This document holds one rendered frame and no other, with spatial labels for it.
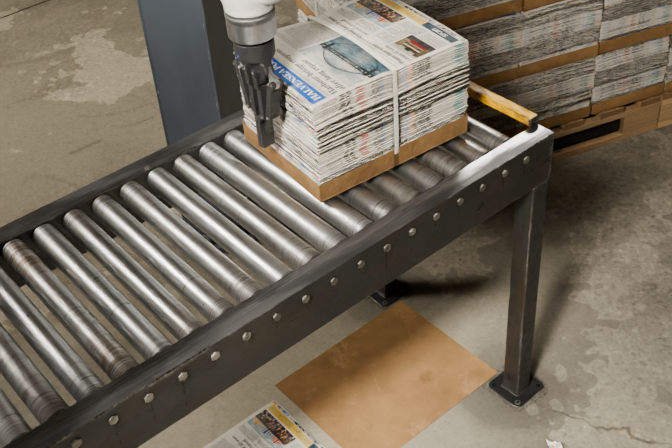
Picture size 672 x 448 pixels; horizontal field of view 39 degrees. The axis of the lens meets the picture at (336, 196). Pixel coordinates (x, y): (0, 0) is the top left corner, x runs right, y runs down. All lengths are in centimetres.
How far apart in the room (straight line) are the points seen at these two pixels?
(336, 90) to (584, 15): 144
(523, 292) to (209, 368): 91
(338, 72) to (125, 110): 205
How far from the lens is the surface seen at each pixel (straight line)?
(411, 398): 255
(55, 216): 196
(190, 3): 257
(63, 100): 393
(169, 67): 270
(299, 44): 191
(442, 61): 189
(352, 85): 177
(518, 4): 292
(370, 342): 268
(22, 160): 363
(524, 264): 224
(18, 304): 179
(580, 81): 320
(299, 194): 192
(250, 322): 164
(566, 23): 305
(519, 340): 241
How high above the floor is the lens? 196
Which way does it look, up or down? 38 degrees down
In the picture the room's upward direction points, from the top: 5 degrees counter-clockwise
